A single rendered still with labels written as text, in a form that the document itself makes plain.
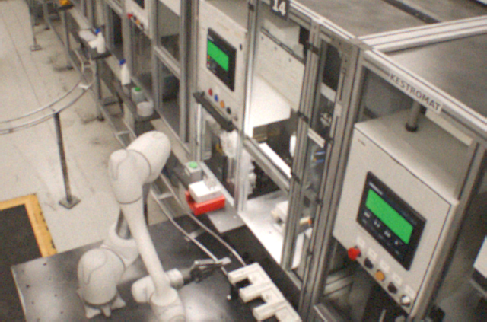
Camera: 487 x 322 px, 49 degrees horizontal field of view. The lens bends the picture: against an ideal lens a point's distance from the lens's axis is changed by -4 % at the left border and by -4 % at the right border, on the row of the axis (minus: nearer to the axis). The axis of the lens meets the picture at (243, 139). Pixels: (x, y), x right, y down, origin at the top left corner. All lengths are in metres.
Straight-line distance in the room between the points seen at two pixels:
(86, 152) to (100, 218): 0.84
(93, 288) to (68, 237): 1.52
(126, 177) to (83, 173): 2.49
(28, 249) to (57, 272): 1.14
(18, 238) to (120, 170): 2.09
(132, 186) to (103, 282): 0.57
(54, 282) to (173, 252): 0.59
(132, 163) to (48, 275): 0.96
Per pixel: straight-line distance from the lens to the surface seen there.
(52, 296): 2.67
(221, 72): 2.39
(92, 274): 2.40
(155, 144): 2.10
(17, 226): 4.08
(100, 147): 4.74
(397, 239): 1.66
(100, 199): 4.20
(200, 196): 2.60
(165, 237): 2.87
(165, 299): 2.19
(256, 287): 2.38
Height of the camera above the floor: 2.67
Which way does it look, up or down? 34 degrees down
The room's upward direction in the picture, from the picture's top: 4 degrees clockwise
